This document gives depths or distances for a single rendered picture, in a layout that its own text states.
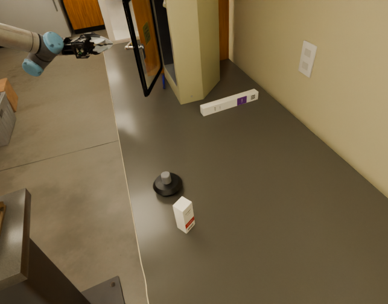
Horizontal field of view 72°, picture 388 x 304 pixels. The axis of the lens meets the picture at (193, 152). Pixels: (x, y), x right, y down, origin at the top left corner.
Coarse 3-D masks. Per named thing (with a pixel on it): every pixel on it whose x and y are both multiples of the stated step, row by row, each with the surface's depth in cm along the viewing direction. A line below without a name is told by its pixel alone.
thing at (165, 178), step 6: (162, 174) 80; (168, 174) 80; (174, 174) 84; (156, 180) 82; (162, 180) 80; (168, 180) 80; (174, 180) 82; (180, 180) 83; (156, 186) 81; (162, 186) 80; (168, 186) 80; (174, 186) 80; (180, 186) 81; (156, 192) 80; (162, 192) 79; (168, 192) 79; (174, 192) 80
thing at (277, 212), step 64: (128, 64) 162; (128, 128) 111; (192, 128) 107; (256, 128) 104; (128, 192) 85; (192, 192) 82; (256, 192) 80; (320, 192) 78; (192, 256) 67; (256, 256) 65; (320, 256) 64; (384, 256) 63
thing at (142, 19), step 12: (132, 0) 99; (144, 0) 111; (132, 12) 100; (144, 12) 112; (144, 24) 112; (144, 36) 113; (156, 48) 129; (144, 60) 114; (156, 60) 130; (144, 72) 115; (156, 72) 131; (144, 96) 118
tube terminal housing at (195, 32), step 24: (168, 0) 93; (192, 0) 96; (216, 0) 110; (168, 24) 101; (192, 24) 101; (216, 24) 116; (192, 48) 107; (216, 48) 122; (192, 72) 113; (216, 72) 129; (192, 96) 121
